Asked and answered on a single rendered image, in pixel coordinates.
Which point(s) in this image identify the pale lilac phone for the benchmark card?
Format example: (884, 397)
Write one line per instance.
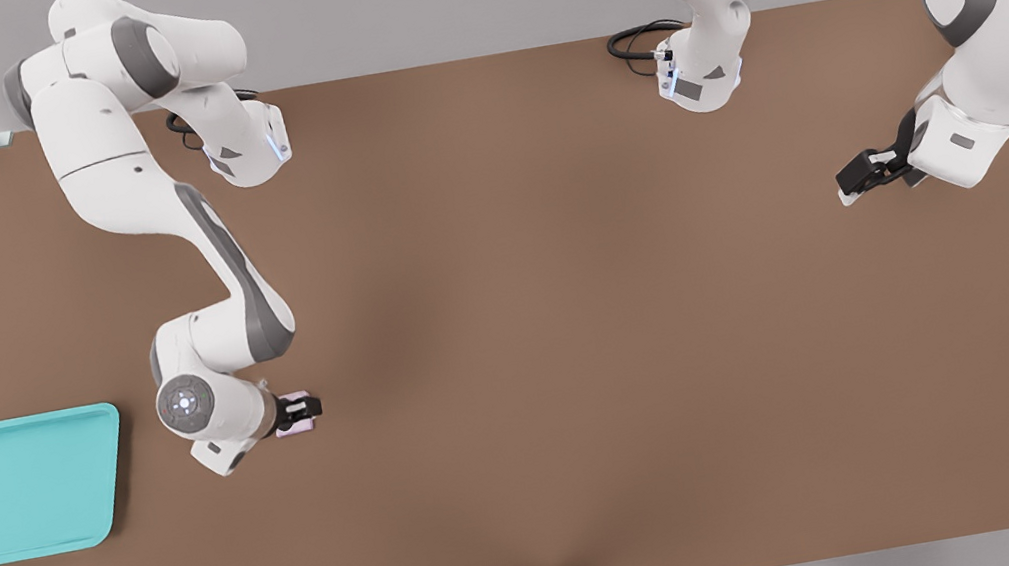
(296, 397)

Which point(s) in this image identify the pale blue-green tray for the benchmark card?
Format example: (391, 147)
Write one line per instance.
(26, 487)

